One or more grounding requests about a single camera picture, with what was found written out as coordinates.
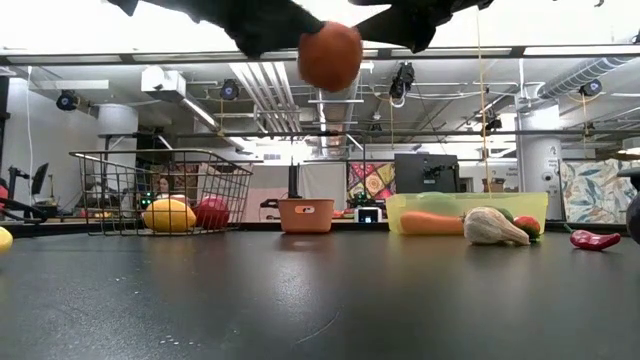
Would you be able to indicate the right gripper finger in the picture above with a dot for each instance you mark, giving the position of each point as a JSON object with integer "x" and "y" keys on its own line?
{"x": 410, "y": 27}

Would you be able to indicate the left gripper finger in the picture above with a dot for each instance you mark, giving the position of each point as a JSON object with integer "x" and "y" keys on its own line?
{"x": 270, "y": 27}

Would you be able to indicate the orange fruit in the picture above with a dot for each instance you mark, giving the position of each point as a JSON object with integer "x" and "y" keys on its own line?
{"x": 330, "y": 57}

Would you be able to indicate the green bell pepper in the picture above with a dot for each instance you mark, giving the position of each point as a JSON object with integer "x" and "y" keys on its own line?
{"x": 439, "y": 204}

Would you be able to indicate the red strawberry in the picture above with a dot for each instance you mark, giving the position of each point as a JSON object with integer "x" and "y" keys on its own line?
{"x": 212, "y": 214}

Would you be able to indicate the long orange carrot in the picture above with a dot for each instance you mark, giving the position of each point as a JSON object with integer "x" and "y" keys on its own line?
{"x": 430, "y": 223}

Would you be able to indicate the yellow lemon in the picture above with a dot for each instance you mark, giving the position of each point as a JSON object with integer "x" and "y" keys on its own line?
{"x": 170, "y": 216}

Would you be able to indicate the green lime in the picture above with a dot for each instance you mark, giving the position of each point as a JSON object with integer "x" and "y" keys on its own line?
{"x": 507, "y": 215}

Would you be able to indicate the beige garlic bulb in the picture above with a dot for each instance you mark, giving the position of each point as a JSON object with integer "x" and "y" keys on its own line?
{"x": 490, "y": 227}

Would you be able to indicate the small red tomato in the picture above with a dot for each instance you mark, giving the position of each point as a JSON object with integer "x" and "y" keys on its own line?
{"x": 527, "y": 225}

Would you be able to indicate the small red chili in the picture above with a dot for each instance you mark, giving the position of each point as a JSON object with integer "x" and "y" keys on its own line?
{"x": 592, "y": 241}

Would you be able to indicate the yellow corn cob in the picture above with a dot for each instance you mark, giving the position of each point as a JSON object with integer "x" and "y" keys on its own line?
{"x": 5, "y": 240}

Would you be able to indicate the white round column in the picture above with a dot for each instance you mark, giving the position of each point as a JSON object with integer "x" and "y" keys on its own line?
{"x": 117, "y": 127}
{"x": 537, "y": 150}

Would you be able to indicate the black monitor panel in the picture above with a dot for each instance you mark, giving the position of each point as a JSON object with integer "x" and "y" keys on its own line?
{"x": 426, "y": 172}

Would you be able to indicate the colourful patterned tapestry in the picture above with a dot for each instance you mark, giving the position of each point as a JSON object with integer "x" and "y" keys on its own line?
{"x": 370, "y": 180}

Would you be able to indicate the person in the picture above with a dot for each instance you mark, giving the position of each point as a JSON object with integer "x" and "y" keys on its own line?
{"x": 163, "y": 186}

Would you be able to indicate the small white display device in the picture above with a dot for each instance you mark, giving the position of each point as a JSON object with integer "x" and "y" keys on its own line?
{"x": 367, "y": 215}

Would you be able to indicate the small orange plastic bin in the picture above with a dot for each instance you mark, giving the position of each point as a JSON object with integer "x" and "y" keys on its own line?
{"x": 320, "y": 220}

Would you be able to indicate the yellow translucent plastic bin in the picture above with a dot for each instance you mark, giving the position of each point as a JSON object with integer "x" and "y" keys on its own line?
{"x": 530, "y": 205}

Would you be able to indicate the black monitor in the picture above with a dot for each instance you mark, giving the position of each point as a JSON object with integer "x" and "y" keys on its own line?
{"x": 40, "y": 177}

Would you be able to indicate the black ceiling camera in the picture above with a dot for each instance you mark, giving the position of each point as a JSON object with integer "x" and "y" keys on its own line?
{"x": 229, "y": 90}
{"x": 66, "y": 100}
{"x": 402, "y": 80}
{"x": 590, "y": 87}

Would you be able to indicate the silver ventilation duct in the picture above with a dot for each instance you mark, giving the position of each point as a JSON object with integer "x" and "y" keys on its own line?
{"x": 580, "y": 75}

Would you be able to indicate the black upright post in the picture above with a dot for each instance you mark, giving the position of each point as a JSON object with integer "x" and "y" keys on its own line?
{"x": 294, "y": 180}

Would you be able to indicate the leaf print wall panel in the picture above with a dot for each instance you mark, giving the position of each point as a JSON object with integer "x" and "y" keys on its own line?
{"x": 595, "y": 190}

